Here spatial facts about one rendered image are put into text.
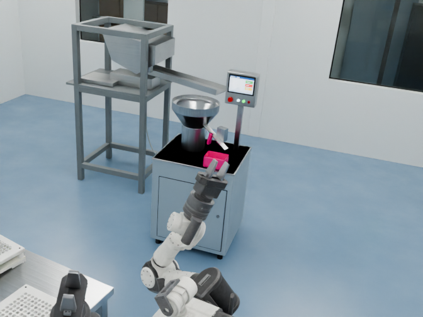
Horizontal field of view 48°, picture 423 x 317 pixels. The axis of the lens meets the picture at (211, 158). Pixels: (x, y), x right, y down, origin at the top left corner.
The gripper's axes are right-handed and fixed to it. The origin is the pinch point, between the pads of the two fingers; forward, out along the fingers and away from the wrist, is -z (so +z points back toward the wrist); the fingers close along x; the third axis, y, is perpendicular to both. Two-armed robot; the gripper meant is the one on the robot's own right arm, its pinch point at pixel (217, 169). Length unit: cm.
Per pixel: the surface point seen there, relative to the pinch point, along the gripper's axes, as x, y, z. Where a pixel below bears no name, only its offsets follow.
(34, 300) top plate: 26, 27, 80
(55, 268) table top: 9, 51, 84
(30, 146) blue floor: -96, 376, 180
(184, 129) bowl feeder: -114, 166, 44
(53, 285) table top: 13, 40, 84
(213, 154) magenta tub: -125, 137, 48
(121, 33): -85, 261, 9
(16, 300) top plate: 32, 30, 83
